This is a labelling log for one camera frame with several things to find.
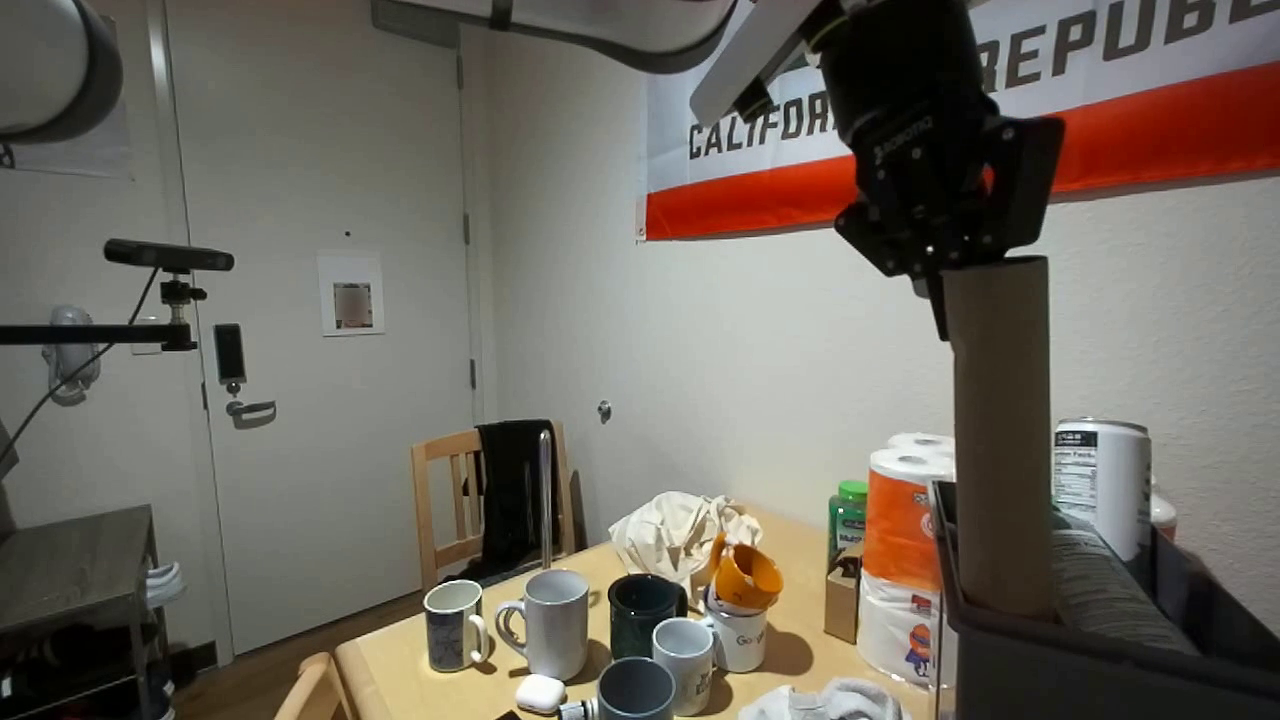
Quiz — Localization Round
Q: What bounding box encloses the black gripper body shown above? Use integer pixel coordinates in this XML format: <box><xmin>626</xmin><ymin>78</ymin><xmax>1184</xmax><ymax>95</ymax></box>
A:
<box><xmin>812</xmin><ymin>0</ymin><xmax>1008</xmax><ymax>207</ymax></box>

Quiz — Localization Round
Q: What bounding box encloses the brown cardboard paper roll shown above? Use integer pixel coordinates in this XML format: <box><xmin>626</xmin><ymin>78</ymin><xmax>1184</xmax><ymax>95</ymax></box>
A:
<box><xmin>936</xmin><ymin>255</ymin><xmax>1066</xmax><ymax>623</ymax></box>

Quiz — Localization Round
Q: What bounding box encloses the California Republic flag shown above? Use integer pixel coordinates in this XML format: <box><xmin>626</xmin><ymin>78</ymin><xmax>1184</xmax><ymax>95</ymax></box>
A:
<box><xmin>638</xmin><ymin>0</ymin><xmax>1280</xmax><ymax>246</ymax></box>

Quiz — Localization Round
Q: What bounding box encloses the green plastic bottle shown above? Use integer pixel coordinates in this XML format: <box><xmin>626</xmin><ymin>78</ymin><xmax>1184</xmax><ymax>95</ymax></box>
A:
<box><xmin>824</xmin><ymin>477</ymin><xmax>872</xmax><ymax>576</ymax></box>

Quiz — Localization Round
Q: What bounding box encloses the white canister with label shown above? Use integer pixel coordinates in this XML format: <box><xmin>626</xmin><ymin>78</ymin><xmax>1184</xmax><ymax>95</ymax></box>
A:
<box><xmin>1050</xmin><ymin>415</ymin><xmax>1156</xmax><ymax>564</ymax></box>

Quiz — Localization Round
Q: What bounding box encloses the orange white toilet paper pack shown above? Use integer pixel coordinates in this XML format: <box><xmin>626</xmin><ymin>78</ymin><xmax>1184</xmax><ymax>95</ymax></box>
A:
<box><xmin>854</xmin><ymin>427</ymin><xmax>1184</xmax><ymax>691</ymax></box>

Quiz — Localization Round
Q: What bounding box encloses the cream cloth bag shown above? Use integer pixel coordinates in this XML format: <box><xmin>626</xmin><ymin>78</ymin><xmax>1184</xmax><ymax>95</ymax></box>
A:
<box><xmin>606</xmin><ymin>490</ymin><xmax>766</xmax><ymax>597</ymax></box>

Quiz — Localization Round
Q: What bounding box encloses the orange cup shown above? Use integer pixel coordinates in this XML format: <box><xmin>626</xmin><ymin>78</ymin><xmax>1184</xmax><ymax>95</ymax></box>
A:
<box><xmin>708</xmin><ymin>540</ymin><xmax>788</xmax><ymax>616</ymax></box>

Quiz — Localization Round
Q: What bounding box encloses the small cardboard box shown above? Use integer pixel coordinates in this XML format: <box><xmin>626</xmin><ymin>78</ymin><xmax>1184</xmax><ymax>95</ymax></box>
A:
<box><xmin>818</xmin><ymin>558</ymin><xmax>868</xmax><ymax>649</ymax></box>

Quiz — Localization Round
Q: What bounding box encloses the white cup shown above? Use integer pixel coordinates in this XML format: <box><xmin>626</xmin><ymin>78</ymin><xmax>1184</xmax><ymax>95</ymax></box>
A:
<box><xmin>705</xmin><ymin>597</ymin><xmax>776</xmax><ymax>677</ymax></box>

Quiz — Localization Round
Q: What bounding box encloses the dark green mug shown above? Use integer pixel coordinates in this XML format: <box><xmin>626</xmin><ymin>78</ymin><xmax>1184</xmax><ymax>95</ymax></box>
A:
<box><xmin>605</xmin><ymin>573</ymin><xmax>691</xmax><ymax>662</ymax></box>

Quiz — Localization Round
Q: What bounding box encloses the black jacket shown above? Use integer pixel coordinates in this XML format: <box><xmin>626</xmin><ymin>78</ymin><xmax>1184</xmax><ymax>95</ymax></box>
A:
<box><xmin>473</xmin><ymin>415</ymin><xmax>559</xmax><ymax>581</ymax></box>

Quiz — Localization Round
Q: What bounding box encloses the gray plastic bin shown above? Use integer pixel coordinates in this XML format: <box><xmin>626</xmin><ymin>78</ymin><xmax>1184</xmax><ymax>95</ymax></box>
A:
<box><xmin>931</xmin><ymin>477</ymin><xmax>1280</xmax><ymax>720</ymax></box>

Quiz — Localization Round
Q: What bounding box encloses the white plastic bag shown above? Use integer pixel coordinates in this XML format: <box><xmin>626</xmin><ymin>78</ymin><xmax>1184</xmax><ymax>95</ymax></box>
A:
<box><xmin>735</xmin><ymin>677</ymin><xmax>911</xmax><ymax>720</ymax></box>

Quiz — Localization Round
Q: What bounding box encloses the small white mug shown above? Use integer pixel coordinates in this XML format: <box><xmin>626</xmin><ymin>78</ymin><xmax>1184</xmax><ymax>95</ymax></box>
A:
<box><xmin>647</xmin><ymin>614</ymin><xmax>723</xmax><ymax>716</ymax></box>

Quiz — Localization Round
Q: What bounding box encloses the large white mug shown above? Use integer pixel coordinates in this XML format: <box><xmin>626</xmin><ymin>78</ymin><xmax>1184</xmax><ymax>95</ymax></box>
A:
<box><xmin>492</xmin><ymin>567</ymin><xmax>605</xmax><ymax>683</ymax></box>

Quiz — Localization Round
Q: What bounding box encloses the gray mug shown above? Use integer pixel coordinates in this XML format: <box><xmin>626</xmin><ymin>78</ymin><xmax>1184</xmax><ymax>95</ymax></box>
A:
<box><xmin>591</xmin><ymin>652</ymin><xmax>681</xmax><ymax>720</ymax></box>

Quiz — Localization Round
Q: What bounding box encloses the light wooden chair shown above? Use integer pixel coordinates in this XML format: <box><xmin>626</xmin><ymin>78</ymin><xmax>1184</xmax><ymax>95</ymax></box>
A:
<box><xmin>272</xmin><ymin>649</ymin><xmax>355</xmax><ymax>720</ymax></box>
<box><xmin>409</xmin><ymin>422</ymin><xmax>580</xmax><ymax>591</ymax></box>

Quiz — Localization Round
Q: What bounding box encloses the paper with photo on door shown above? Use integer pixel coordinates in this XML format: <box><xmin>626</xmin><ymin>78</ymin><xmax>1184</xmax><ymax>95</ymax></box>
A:
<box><xmin>316</xmin><ymin>246</ymin><xmax>389</xmax><ymax>341</ymax></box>

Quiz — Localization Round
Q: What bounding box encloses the white earbud case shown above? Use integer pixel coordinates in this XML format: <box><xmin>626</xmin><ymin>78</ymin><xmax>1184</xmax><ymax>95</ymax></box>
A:
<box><xmin>513</xmin><ymin>672</ymin><xmax>573</xmax><ymax>716</ymax></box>

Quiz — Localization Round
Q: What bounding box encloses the white mug with dark print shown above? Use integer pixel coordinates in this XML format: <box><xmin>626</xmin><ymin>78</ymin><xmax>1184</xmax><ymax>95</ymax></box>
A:
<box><xmin>419</xmin><ymin>576</ymin><xmax>495</xmax><ymax>677</ymax></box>

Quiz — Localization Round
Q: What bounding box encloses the black door keypad lock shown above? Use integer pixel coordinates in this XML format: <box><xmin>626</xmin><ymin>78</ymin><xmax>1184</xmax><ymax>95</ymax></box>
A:
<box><xmin>210</xmin><ymin>319</ymin><xmax>247</xmax><ymax>395</ymax></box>

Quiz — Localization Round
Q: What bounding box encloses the gray shelf unit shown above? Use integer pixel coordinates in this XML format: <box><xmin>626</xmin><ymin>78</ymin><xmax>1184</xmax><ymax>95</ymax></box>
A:
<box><xmin>0</xmin><ymin>502</ymin><xmax>177</xmax><ymax>720</ymax></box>

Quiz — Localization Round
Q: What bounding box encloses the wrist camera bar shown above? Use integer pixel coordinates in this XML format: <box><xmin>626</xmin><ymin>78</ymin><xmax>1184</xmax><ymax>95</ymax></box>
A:
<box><xmin>687</xmin><ymin>0</ymin><xmax>833</xmax><ymax>133</ymax></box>

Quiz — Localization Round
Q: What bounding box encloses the silver door handle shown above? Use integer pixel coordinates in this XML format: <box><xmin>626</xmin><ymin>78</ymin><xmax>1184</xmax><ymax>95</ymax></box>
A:
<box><xmin>221</xmin><ymin>393</ymin><xmax>280</xmax><ymax>431</ymax></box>

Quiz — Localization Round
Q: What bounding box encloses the black stereo camera bar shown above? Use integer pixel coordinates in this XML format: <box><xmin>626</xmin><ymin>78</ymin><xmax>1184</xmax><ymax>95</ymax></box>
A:
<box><xmin>101</xmin><ymin>237</ymin><xmax>238</xmax><ymax>276</ymax></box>

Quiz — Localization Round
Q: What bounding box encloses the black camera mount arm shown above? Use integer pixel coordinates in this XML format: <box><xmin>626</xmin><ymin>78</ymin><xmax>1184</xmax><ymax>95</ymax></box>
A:
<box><xmin>0</xmin><ymin>273</ymin><xmax>210</xmax><ymax>356</ymax></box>

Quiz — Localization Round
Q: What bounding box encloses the black camera cable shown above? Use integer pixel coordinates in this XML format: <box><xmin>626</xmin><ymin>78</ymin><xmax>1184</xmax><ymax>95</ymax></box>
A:
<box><xmin>0</xmin><ymin>270</ymin><xmax>165</xmax><ymax>463</ymax></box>

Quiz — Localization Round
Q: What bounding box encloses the translucent wall hanger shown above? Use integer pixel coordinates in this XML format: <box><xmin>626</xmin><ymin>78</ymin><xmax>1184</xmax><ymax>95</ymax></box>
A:
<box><xmin>37</xmin><ymin>300</ymin><xmax>104</xmax><ymax>413</ymax></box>

